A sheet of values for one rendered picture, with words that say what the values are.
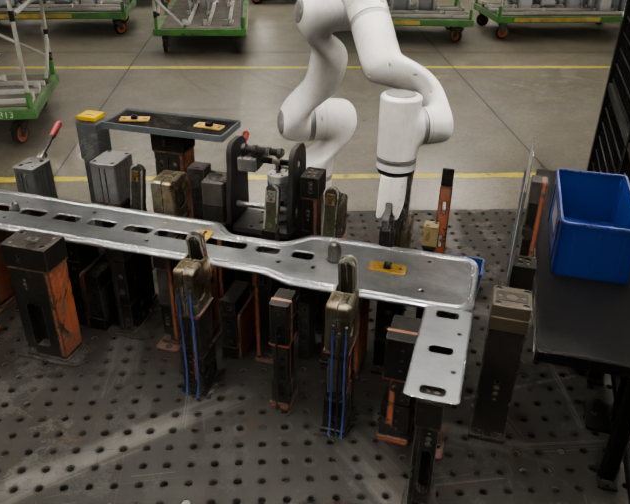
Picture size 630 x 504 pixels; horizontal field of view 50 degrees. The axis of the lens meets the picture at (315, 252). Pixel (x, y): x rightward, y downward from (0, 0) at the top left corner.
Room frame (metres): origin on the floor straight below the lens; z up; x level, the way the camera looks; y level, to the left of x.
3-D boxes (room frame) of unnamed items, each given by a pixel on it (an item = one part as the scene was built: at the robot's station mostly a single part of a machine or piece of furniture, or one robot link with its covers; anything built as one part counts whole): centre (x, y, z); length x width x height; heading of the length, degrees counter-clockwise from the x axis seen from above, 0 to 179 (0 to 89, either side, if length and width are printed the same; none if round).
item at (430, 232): (1.41, -0.28, 0.88); 0.04 x 0.04 x 0.36; 74
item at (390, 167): (1.31, -0.17, 1.26); 0.09 x 0.08 x 0.03; 165
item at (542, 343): (1.39, -0.64, 1.02); 0.90 x 0.22 x 0.03; 164
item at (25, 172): (1.76, 0.81, 0.88); 0.11 x 0.10 x 0.36; 164
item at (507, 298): (1.11, -0.40, 0.88); 0.08 x 0.08 x 0.36; 74
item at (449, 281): (1.44, 0.30, 1.00); 1.38 x 0.22 x 0.02; 74
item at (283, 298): (1.20, 0.07, 0.84); 0.11 x 0.08 x 0.29; 164
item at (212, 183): (1.64, 0.26, 0.89); 0.13 x 0.11 x 0.38; 164
